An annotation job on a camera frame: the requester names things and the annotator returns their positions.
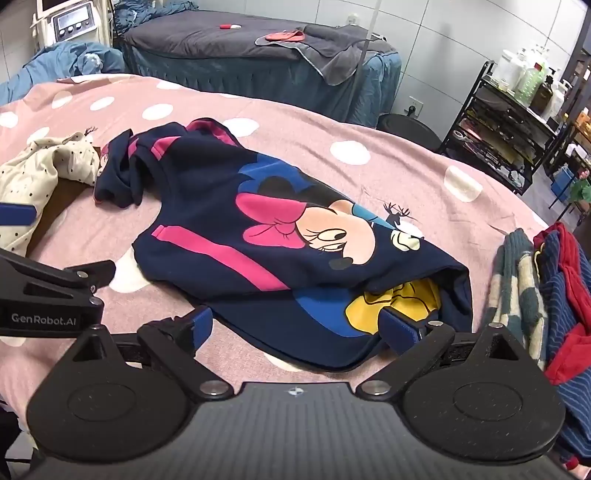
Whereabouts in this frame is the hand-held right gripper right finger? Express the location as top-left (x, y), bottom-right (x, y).
top-left (358, 309), bottom-right (525, 398)

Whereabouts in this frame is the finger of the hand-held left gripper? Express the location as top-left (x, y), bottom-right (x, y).
top-left (0, 202), bottom-right (41, 228)
top-left (0, 248), bottom-right (116, 339)

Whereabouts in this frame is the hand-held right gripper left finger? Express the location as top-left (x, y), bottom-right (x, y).
top-left (69, 307), bottom-right (234, 400)

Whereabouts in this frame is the navy garment with pink stripes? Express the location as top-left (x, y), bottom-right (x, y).
top-left (93, 117), bottom-right (474, 372)

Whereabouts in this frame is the cream dotted garment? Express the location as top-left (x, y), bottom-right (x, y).
top-left (0, 131), bottom-right (100, 257)

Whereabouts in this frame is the brown flat board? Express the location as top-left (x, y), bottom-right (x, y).
top-left (25, 178), bottom-right (100, 259)

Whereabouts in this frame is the teal cream checkered sweater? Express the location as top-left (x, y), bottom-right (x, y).
top-left (482, 228), bottom-right (550, 370)

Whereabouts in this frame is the blue quilt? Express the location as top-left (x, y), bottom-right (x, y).
top-left (0, 41), bottom-right (125, 107)

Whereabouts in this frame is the navy striped red garment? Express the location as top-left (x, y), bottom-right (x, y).
top-left (533, 222), bottom-right (591, 469)

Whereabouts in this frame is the white machine with screen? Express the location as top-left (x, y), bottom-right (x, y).
top-left (31, 0), bottom-right (114, 49)

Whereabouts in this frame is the black round stool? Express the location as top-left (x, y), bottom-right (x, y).
top-left (376, 113), bottom-right (444, 153)

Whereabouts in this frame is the pink polka dot blanket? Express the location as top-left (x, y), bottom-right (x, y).
top-left (0, 74), bottom-right (561, 416)

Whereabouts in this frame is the blue bin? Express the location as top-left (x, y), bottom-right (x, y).
top-left (549, 166), bottom-right (578, 204)

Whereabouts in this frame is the black shelf cart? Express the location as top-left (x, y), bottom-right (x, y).
top-left (436, 60), bottom-right (571, 195)

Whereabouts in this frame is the massage bed with grey cover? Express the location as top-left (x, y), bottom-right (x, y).
top-left (113, 9), bottom-right (402, 127)

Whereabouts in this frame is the blue bedding pile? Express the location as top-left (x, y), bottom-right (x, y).
top-left (113, 0), bottom-right (199, 33)

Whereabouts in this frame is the cluster of bottles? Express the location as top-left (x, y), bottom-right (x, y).
top-left (492, 44), bottom-right (573, 121)

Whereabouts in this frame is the grey towel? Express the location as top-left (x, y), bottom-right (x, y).
top-left (295, 24), bottom-right (398, 86)

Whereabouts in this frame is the red and grey cloth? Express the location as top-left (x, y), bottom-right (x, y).
top-left (255, 28), bottom-right (305, 47)

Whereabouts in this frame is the thin metal pole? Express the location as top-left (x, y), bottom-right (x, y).
top-left (355, 0), bottom-right (384, 93)

